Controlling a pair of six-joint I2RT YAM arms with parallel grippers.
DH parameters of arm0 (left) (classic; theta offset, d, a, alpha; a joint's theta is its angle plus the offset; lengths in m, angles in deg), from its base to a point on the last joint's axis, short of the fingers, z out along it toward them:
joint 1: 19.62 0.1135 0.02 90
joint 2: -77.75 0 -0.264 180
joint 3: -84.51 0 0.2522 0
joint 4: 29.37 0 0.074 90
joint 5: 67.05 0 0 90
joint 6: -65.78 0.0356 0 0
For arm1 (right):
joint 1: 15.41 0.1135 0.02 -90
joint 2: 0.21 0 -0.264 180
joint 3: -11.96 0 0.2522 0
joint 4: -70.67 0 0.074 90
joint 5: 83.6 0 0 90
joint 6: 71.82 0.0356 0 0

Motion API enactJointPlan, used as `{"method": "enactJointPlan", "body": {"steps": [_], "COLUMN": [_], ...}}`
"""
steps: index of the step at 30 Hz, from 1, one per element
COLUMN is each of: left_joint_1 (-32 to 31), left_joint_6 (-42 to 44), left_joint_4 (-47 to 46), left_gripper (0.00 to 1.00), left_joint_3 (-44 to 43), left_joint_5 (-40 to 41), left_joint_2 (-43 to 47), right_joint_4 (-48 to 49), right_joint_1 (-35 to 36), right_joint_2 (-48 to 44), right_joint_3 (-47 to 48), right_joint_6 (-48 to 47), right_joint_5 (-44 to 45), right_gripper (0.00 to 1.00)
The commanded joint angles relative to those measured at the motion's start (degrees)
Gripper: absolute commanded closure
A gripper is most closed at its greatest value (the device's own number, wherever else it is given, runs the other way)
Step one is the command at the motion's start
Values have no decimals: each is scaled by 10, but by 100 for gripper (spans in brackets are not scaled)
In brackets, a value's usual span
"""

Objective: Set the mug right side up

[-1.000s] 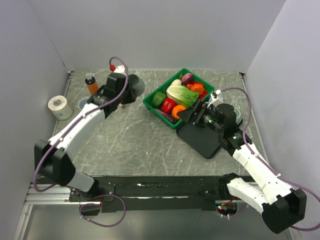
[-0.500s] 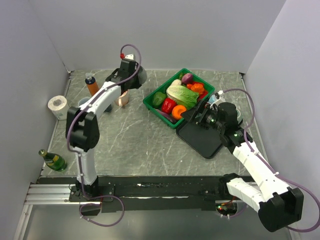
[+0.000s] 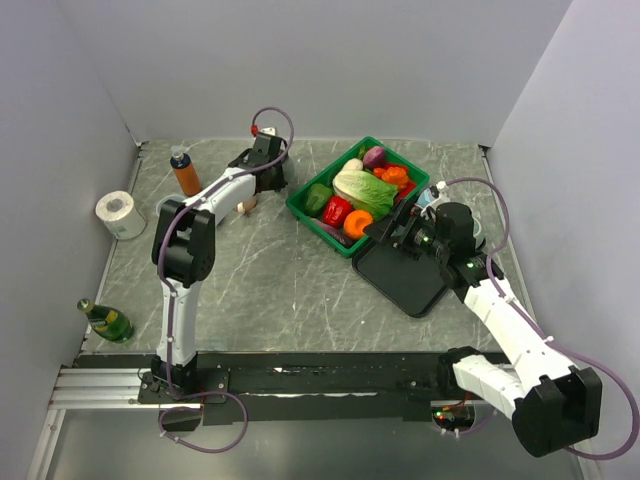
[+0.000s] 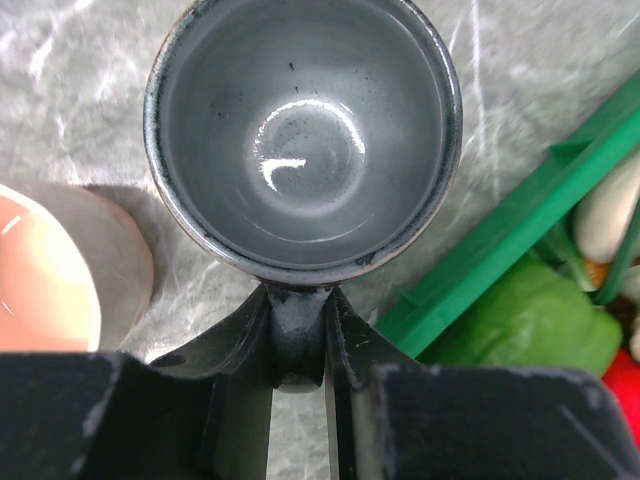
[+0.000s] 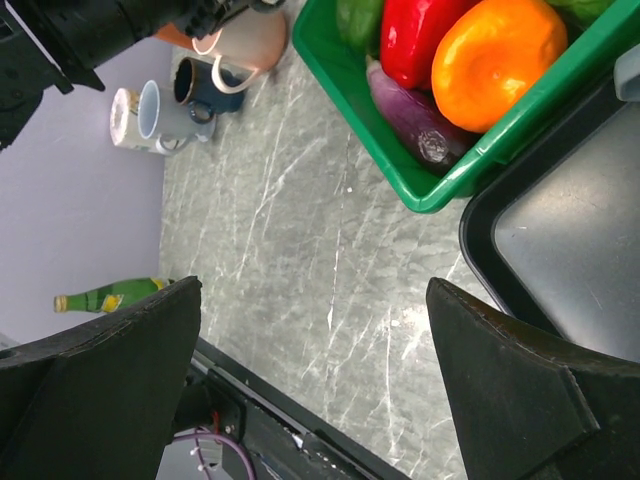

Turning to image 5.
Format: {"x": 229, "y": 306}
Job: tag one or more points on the pink ceramic mug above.
{"x": 252, "y": 41}

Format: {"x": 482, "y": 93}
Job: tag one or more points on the toy purple eggplant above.
{"x": 426, "y": 134}

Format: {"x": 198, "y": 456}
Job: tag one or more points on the green plastic crate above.
{"x": 341, "y": 74}

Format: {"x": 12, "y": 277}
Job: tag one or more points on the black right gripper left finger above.
{"x": 97, "y": 401}

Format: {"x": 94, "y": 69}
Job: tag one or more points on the white ceramic mug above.
{"x": 169, "y": 125}

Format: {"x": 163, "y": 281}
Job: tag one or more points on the orange spray bottle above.
{"x": 170, "y": 34}

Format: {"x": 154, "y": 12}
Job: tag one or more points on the toy orange fruit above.
{"x": 491, "y": 57}

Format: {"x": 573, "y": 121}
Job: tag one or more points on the toy green bell pepper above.
{"x": 359, "y": 24}

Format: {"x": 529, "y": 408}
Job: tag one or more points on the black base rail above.
{"x": 242, "y": 427}

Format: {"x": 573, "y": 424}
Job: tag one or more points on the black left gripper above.
{"x": 61, "y": 43}

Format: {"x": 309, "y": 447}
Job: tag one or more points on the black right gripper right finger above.
{"x": 527, "y": 404}

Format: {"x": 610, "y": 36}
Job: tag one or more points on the black plastic tray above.
{"x": 555, "y": 237}

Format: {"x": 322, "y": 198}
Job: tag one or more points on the white toilet paper roll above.
{"x": 123, "y": 122}

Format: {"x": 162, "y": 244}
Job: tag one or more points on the grey blue mug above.
{"x": 626, "y": 75}

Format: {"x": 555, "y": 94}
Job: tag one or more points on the toy red bell pepper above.
{"x": 411, "y": 31}

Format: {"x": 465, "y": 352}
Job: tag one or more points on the green glass bottle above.
{"x": 112, "y": 297}

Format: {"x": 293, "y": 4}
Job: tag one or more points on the dark blue glazed mug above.
{"x": 193, "y": 88}

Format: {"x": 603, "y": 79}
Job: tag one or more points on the toy lettuce head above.
{"x": 582, "y": 12}

